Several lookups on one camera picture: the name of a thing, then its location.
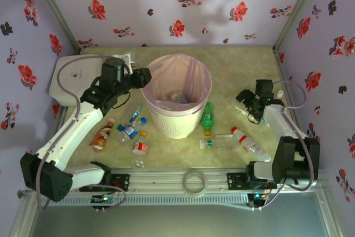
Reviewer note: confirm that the clear plastic bottle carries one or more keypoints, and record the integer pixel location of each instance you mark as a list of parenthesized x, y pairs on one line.
[(240, 108)]

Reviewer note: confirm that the crushed clear bottle blue print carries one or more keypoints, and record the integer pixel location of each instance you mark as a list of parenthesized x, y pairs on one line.
[(177, 98)]

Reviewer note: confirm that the green bottle yellow cap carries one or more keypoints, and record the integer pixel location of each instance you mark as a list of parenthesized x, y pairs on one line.
[(207, 120)]

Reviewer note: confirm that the clear bottle green label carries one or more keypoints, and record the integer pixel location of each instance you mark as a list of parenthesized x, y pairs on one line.
[(222, 141)]

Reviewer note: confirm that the brown label bottle white cap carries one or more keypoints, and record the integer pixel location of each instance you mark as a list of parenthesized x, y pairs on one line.
[(101, 138)]

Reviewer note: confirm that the clear bottle red label yellow cap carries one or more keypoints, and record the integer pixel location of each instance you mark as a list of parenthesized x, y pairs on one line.
[(139, 147)]

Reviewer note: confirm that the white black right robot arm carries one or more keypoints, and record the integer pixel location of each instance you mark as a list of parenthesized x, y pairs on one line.
[(277, 117)]

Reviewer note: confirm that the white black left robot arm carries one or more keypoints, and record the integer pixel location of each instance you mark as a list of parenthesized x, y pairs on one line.
[(72, 131)]

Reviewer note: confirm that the purple plastic bin liner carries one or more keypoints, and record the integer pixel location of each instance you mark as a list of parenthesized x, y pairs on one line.
[(172, 73)]

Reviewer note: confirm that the white plastic waste bin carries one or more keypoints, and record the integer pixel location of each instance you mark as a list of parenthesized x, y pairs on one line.
[(172, 126)]

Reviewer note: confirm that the small white pink bottle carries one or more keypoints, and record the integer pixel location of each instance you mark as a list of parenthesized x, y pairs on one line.
[(280, 93)]

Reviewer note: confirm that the clear bottle blue stripe label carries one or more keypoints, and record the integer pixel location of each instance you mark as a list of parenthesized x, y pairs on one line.
[(135, 115)]

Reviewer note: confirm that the clear bottle blue white label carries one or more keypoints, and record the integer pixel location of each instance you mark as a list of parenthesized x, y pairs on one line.
[(129, 131)]

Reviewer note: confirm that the small green circuit board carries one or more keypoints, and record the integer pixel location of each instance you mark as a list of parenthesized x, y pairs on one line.
[(259, 196), (104, 198)]

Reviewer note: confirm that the clear tape roll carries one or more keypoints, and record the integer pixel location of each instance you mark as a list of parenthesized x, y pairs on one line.
[(194, 193)]

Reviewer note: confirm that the aluminium side rail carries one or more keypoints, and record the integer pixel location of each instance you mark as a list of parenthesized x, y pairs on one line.
[(61, 115), (280, 70)]

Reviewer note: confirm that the aluminium frame post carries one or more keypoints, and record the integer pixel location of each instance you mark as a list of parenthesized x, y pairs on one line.
[(296, 12), (57, 12)]

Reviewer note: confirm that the aluminium mounting rail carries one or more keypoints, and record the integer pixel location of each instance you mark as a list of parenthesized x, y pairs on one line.
[(161, 182)]

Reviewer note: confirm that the grey metal base plate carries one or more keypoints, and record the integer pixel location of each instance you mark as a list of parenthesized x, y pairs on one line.
[(177, 220)]

